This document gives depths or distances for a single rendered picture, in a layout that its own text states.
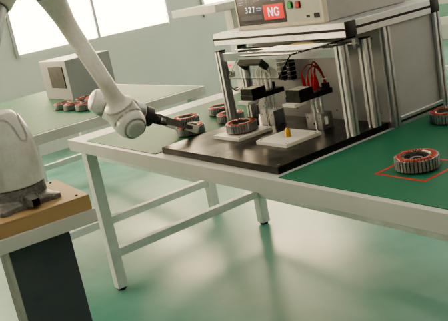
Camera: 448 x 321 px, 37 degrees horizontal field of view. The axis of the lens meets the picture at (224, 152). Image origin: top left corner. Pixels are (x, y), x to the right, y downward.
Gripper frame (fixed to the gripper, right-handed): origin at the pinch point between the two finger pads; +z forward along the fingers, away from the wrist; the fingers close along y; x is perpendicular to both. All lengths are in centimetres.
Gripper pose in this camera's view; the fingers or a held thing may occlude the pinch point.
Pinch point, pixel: (187, 127)
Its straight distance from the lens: 260.3
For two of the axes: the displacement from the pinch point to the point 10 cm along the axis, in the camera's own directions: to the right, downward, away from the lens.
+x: -2.5, 9.7, -0.4
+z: 8.0, 2.3, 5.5
